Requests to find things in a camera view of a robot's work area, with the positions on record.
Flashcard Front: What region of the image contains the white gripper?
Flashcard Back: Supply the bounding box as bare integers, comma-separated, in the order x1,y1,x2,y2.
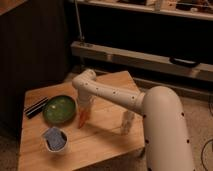
77,96,94,120

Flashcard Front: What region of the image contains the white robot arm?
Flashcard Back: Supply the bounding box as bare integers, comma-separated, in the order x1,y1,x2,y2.
72,69,196,171

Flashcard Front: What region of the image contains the green plate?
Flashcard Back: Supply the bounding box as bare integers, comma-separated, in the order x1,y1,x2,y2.
42,95,76,125

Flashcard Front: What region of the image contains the white cup with blue sponge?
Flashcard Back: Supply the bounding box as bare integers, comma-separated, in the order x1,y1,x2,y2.
42,127,68,155

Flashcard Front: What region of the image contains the black striped flat object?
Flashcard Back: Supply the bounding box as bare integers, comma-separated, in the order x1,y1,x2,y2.
24,97,48,118

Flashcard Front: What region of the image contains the metal pole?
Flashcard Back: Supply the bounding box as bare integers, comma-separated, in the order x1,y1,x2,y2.
74,0,84,42

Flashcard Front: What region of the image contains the wooden shelf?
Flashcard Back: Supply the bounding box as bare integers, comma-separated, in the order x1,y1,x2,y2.
68,0,213,22

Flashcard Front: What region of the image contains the long grey case with handle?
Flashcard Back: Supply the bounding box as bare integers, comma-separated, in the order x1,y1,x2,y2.
71,41,213,82

